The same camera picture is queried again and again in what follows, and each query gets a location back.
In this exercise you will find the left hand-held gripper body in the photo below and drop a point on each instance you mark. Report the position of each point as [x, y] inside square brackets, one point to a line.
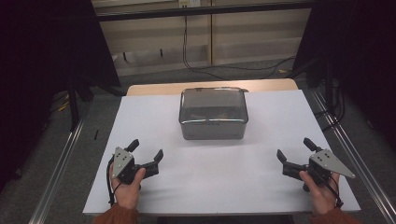
[123, 161]

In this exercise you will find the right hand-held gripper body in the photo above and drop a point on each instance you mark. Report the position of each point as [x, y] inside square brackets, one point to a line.
[327, 163]

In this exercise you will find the grey lidded storage box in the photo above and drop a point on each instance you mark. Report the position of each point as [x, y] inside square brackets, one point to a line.
[213, 129]

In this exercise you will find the person's left hand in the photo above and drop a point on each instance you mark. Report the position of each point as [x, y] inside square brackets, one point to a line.
[127, 194]

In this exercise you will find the person's right hand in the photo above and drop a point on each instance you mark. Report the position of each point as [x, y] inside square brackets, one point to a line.
[322, 196]

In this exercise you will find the small black floor stick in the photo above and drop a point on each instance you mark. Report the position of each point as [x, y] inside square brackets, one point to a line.
[96, 135]

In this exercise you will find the white board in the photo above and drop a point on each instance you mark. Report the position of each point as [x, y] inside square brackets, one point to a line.
[211, 180]

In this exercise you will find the wooden table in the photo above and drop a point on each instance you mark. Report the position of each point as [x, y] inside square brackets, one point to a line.
[155, 88]

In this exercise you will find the black metal stand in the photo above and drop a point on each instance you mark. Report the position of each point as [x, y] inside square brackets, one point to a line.
[74, 105]

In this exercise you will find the black curtain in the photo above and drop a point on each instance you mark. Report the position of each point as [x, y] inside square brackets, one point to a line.
[37, 62]
[358, 46]

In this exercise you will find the black horizontal bar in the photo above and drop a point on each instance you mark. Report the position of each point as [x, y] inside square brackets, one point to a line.
[202, 11]

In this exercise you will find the metal floor rail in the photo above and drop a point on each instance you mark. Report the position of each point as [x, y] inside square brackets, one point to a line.
[358, 158]
[57, 174]

